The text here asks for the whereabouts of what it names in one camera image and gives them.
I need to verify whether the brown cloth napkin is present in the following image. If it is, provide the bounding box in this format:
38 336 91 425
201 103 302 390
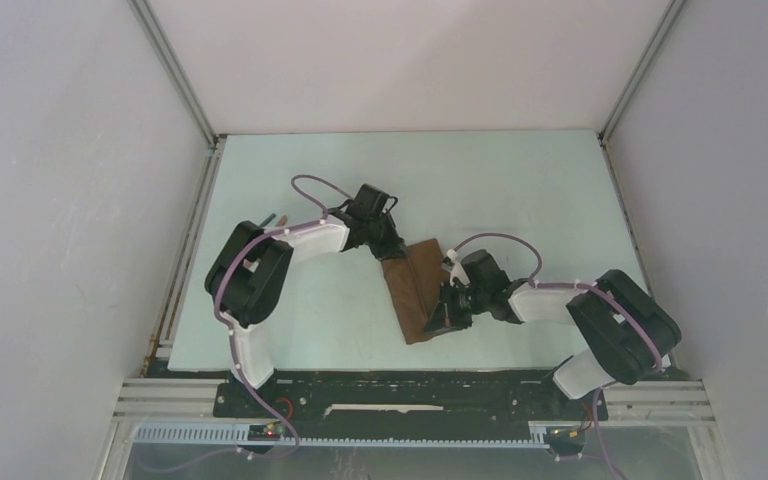
380 238 449 345

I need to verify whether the right corner aluminium post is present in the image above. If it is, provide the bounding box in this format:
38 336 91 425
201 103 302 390
599 0 689 145

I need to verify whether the white toothed cable duct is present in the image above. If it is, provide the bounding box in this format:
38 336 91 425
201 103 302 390
131 422 549 449

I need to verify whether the corner aluminium post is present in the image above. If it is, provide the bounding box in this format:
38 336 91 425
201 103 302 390
599 0 689 145
126 0 220 148

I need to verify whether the aluminium frame rail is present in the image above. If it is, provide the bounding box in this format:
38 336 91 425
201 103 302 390
113 378 716 427

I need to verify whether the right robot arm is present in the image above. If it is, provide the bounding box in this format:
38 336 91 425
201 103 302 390
424 249 682 418

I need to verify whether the left corner aluminium post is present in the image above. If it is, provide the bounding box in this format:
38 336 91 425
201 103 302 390
126 0 220 148

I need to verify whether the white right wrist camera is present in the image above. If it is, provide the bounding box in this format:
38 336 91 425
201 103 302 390
442 249 471 287

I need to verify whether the fork with dark handle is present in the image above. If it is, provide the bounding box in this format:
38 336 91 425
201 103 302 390
259 213 276 227

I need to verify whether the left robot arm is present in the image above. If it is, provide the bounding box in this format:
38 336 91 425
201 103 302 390
204 184 408 417

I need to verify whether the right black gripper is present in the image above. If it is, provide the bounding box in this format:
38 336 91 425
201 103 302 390
424 279 489 334

